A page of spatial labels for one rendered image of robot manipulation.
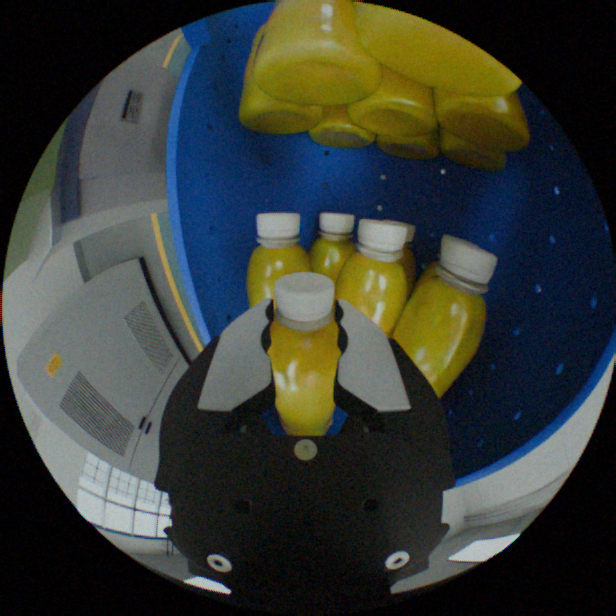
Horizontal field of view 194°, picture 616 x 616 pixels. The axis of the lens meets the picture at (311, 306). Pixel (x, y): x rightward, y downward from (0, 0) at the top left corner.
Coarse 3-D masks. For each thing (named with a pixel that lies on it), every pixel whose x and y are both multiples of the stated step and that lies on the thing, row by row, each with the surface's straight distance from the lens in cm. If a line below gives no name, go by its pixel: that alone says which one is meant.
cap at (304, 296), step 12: (288, 276) 12; (300, 276) 12; (312, 276) 12; (324, 276) 12; (276, 288) 11; (288, 288) 11; (300, 288) 11; (312, 288) 11; (324, 288) 11; (276, 300) 11; (288, 300) 10; (300, 300) 10; (312, 300) 10; (324, 300) 10; (288, 312) 11; (300, 312) 10; (312, 312) 10; (324, 312) 11
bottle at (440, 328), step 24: (432, 288) 13; (456, 288) 13; (480, 288) 13; (408, 312) 14; (432, 312) 12; (456, 312) 12; (480, 312) 13; (408, 336) 13; (432, 336) 12; (456, 336) 12; (480, 336) 14; (432, 360) 13; (456, 360) 14; (432, 384) 15
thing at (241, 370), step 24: (264, 312) 10; (240, 336) 9; (264, 336) 9; (216, 360) 8; (240, 360) 8; (264, 360) 8; (216, 384) 7; (240, 384) 7; (264, 384) 7; (216, 408) 7; (240, 408) 7; (264, 408) 8
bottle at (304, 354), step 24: (288, 336) 12; (312, 336) 12; (336, 336) 12; (288, 360) 12; (312, 360) 12; (336, 360) 13; (288, 384) 13; (312, 384) 13; (288, 408) 17; (312, 408) 16; (288, 432) 24; (312, 432) 22
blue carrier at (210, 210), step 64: (192, 64) 17; (192, 128) 15; (192, 192) 14; (256, 192) 20; (320, 192) 24; (384, 192) 26; (448, 192) 26; (512, 192) 23; (576, 192) 18; (192, 256) 14; (512, 256) 22; (576, 256) 17; (512, 320) 21; (576, 320) 15; (512, 384) 18; (576, 384) 11; (512, 448) 13
